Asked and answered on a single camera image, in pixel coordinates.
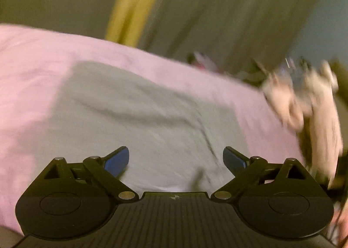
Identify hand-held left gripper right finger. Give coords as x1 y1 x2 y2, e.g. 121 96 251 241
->
211 146 313 202

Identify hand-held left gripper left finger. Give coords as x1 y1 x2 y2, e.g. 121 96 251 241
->
37 146 140 202

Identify grey pants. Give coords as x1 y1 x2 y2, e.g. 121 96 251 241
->
31 60 254 193

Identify pink beige plush toy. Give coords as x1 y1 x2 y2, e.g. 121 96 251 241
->
260 59 344 190

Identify pink bed sheet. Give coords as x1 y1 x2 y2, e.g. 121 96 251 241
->
0 23 308 231

